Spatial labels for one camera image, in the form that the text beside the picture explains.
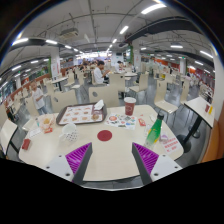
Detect printed sticker sheet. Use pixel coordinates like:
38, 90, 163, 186
104, 113, 138, 130

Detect clear snack bag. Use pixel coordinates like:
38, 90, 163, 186
38, 114, 56, 134

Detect white paper receipt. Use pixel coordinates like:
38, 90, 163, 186
29, 127, 43, 138

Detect white dotted mug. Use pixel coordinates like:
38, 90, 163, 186
59, 123, 79, 143

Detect red-printed table notice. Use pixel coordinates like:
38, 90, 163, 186
161, 136, 183, 155

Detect white paper napkin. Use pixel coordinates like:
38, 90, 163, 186
92, 99, 105, 111

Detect orange bench seat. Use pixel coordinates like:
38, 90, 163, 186
201, 113, 224, 164

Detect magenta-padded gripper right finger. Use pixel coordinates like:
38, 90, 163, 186
131, 142, 184, 186

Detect person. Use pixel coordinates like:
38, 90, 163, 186
93, 60, 111, 85
30, 82, 48, 116

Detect red paper cup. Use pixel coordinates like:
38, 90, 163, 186
123, 96, 137, 117

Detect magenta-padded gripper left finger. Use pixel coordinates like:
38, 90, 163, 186
44, 142, 93, 186

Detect clear plastic packet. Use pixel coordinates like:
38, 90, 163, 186
144, 124, 153, 138

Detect ceiling air conditioner unit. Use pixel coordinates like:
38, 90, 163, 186
59, 27, 80, 39

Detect small red card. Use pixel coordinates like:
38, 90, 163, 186
21, 138, 32, 151

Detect ceiling lights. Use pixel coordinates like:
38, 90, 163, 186
0, 2, 214, 88

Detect green drink bottle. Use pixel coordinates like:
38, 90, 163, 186
144, 112, 165, 149

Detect flat round red coaster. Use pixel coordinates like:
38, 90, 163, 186
96, 129, 113, 142

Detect brown food tray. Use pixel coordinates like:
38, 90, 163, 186
55, 102, 108, 126

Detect beige side table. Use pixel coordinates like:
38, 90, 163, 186
176, 96, 216, 154

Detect beige wooden chair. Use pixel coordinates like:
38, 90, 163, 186
0, 114, 19, 156
88, 85, 120, 108
49, 89, 79, 114
153, 79, 179, 124

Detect far beige chairs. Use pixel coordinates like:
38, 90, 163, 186
43, 63, 188, 98

